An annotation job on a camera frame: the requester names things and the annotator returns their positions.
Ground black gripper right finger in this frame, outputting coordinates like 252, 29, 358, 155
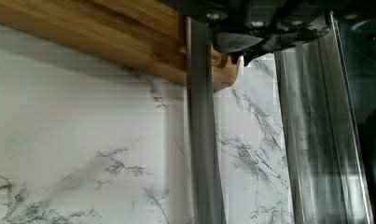
244, 27, 329, 66

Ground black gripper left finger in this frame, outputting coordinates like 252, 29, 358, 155
207, 23, 267, 65

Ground bamboo cutting board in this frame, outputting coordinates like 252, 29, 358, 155
0, 0, 242, 93

